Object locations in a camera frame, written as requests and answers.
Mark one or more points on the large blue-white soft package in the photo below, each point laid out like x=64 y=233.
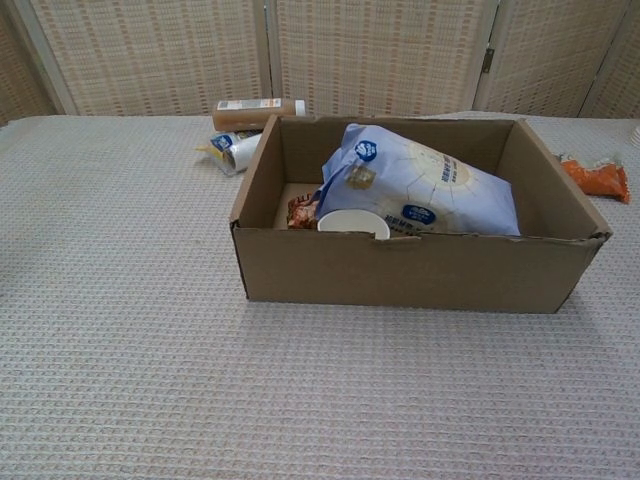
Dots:
x=425 y=175

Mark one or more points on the orange snack bag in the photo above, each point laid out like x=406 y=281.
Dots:
x=600 y=182

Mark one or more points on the white paper cup blue print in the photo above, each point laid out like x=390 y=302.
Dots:
x=352 y=222

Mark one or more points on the brown juice bottle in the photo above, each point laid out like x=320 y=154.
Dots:
x=250 y=119

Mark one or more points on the beige woven tablecloth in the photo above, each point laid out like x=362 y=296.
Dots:
x=320 y=400

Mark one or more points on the woven folding screen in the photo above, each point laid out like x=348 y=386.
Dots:
x=150 y=50

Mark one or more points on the yellow white snack packet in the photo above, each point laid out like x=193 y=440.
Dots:
x=235 y=152

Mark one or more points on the green snack packet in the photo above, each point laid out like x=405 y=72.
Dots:
x=301 y=215

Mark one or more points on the open brown cardboard box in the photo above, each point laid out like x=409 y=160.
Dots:
x=400 y=275

